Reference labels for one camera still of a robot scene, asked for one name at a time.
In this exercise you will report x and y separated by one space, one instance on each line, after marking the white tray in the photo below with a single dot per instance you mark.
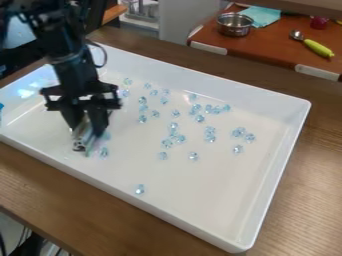
178 160

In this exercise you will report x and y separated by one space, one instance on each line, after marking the silver sweeping tool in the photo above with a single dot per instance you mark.
85 140

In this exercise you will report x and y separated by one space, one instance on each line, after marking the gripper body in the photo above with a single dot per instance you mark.
78 85

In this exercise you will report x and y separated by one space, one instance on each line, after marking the teal cloth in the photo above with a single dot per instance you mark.
262 15

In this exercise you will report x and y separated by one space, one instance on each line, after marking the red toy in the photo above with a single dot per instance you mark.
319 22

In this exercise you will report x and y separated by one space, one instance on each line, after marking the silver pot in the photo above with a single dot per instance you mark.
234 24

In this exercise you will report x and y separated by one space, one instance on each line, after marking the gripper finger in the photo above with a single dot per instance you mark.
72 118
99 120

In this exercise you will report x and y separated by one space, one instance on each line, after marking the pile of blue bits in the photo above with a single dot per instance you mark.
187 123

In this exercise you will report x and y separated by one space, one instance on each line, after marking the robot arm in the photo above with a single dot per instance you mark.
58 30

